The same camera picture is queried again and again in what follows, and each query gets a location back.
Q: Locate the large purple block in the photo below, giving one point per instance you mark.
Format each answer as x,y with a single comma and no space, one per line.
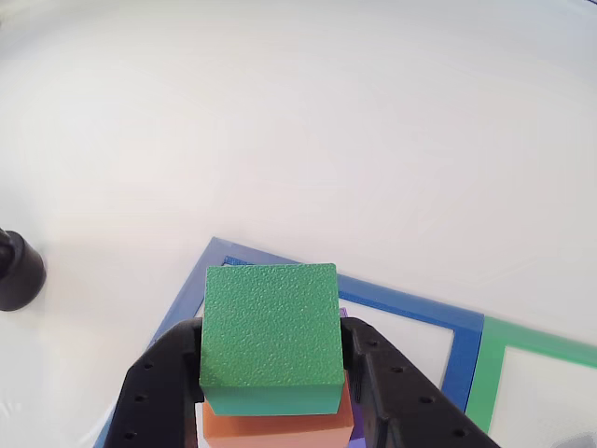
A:
356,420

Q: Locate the orange block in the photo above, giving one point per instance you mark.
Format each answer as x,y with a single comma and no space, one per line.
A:
280,429

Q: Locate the green block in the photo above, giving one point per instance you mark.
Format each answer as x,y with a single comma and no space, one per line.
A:
270,326

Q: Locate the black tripod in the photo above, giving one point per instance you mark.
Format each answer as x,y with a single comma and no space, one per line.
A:
18,280

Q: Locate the green square frame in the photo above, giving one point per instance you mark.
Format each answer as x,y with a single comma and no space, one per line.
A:
490,364

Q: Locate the blue square frame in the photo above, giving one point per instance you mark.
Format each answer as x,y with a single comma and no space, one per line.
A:
410,308

